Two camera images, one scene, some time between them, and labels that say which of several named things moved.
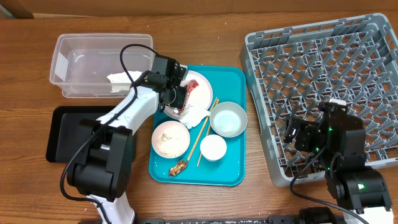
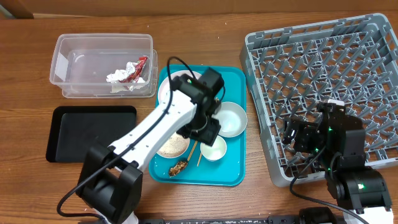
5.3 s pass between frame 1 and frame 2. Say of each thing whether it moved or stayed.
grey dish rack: stayed
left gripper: moved
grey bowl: stayed
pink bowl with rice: stayed
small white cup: stayed
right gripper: stayed
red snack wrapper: moved
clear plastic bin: stayed
